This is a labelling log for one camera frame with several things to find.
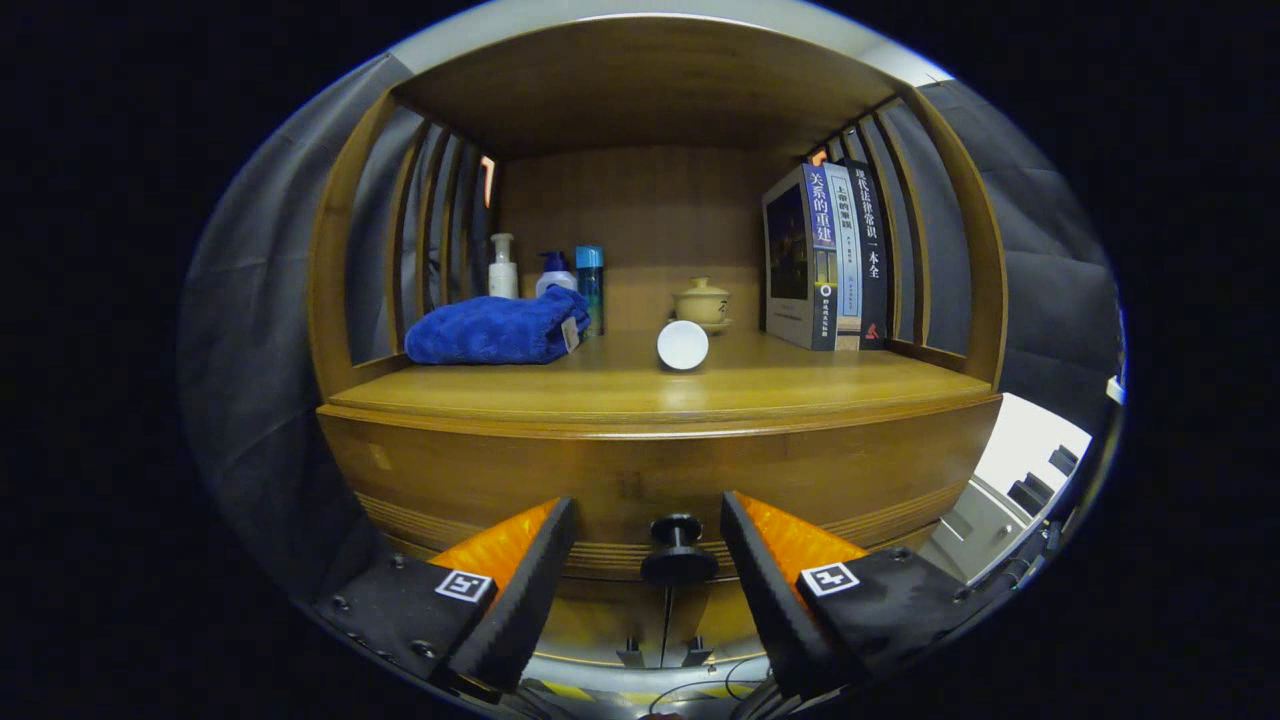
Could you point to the wooden cabinet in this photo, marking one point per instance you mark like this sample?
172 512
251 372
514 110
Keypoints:
650 80

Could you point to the blue folded towel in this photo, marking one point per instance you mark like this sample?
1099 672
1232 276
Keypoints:
490 330

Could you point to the white table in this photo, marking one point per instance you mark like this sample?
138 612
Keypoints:
1020 450

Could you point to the white pump bottle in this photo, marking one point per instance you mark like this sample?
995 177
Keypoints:
503 280

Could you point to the thick book with blue spine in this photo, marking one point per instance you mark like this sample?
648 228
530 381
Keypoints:
790 260

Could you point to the white tube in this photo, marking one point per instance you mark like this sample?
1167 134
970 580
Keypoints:
683 346

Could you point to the light grey book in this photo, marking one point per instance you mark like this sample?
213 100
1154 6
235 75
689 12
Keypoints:
845 260

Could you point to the beige lidded teacup with saucer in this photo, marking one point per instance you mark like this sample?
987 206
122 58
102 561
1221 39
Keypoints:
702 303

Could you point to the black backdrop cloth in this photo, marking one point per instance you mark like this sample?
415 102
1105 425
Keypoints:
260 350

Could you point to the wooden countertop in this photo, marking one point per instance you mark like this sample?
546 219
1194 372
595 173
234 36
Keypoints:
620 385

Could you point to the black book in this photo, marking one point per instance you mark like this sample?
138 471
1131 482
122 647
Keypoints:
872 260

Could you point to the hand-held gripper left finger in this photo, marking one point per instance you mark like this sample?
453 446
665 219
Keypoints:
522 590

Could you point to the wooden cabinet door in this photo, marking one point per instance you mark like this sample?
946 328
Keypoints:
600 625
715 620

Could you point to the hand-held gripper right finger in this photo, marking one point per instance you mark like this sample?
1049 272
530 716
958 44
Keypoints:
772 590

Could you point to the white bottle with blue cap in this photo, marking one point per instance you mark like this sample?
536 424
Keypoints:
556 280

